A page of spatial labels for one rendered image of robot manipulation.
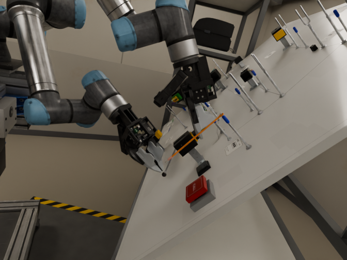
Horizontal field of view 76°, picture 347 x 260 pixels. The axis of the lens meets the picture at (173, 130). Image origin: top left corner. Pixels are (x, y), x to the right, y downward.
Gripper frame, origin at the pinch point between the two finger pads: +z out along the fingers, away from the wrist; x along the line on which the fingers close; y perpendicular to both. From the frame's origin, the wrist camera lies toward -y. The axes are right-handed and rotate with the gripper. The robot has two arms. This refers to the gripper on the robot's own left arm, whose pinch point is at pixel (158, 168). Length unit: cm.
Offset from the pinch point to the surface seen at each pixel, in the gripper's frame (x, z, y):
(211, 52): 97, -43, -24
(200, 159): 8.5, 5.5, 7.6
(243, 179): 0.0, 13.2, 25.6
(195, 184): -4.5, 8.6, 17.5
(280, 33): 67, -12, 24
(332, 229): 27, 46, 11
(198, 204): -7.0, 11.7, 18.0
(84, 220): -7, -12, -140
